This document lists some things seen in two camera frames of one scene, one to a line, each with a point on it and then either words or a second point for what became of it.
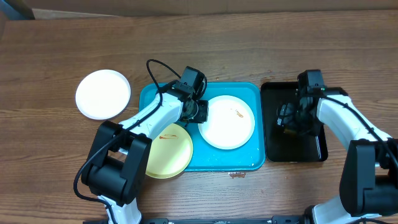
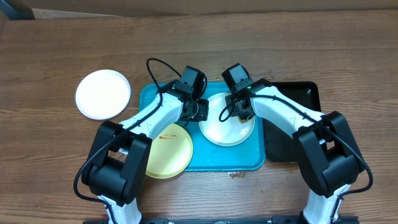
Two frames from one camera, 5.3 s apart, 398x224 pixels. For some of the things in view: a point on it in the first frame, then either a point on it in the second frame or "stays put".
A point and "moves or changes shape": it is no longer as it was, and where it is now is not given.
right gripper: (290, 116) to (244, 113)
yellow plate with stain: (170, 152) stays put
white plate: (231, 122) stays put
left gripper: (203, 117) stays put
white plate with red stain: (102, 94) stays put
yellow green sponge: (290, 132) moves or changes shape
